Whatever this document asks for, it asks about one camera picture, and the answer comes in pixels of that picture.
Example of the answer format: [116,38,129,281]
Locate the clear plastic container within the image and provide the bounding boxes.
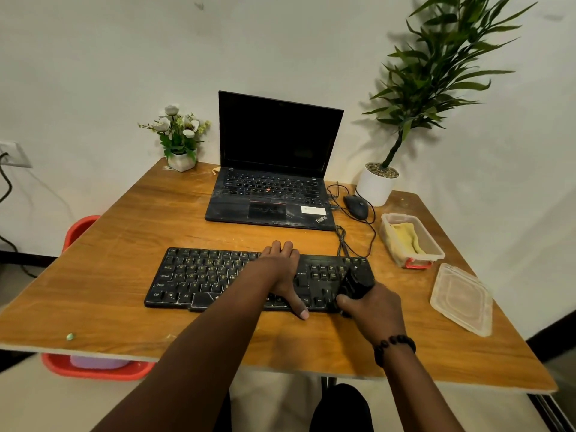
[378,212,446,271]

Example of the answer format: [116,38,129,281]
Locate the black wall cable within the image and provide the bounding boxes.
[0,151,39,280]

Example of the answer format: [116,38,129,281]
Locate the person's right forearm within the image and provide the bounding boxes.
[382,343,465,432]

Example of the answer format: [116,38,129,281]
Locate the red plastic basket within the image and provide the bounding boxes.
[41,215,156,382]

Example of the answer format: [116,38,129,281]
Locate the person's left hand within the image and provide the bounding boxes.
[245,240,311,321]

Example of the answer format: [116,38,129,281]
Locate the black keyboard cable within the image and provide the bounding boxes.
[334,206,378,261]

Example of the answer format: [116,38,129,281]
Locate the tall green plant in white pot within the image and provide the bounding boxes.
[355,0,539,208]

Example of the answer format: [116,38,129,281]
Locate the black mouse cable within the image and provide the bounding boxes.
[326,182,362,213]

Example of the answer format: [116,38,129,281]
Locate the person's black trousers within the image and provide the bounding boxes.
[213,383,375,432]

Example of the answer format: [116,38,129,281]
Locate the clear plastic container lid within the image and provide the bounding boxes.
[429,263,495,338]

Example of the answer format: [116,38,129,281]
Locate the white flowers in white pot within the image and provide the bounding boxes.
[138,103,212,173]

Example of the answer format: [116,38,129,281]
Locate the black cleaning brush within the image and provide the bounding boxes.
[338,264,376,318]

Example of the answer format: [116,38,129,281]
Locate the person's left forearm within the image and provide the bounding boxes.
[92,264,282,432]

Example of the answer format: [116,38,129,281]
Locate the white wall socket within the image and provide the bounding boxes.
[0,139,33,170]

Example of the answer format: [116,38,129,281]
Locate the black laptop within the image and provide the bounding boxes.
[205,90,345,232]

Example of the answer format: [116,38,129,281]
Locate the person's right hand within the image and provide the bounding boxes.
[336,282,408,347]

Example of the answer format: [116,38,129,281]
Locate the purple item in basket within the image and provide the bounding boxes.
[69,355,131,371]

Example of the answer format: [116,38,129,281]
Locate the black bead bracelet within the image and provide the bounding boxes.
[373,334,417,369]

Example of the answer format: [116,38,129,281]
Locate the yellow cloth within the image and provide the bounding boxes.
[390,222,427,256]

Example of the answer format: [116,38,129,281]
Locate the black computer keyboard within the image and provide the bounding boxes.
[144,247,377,314]

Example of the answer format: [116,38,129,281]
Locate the black computer mouse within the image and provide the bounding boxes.
[342,194,370,221]

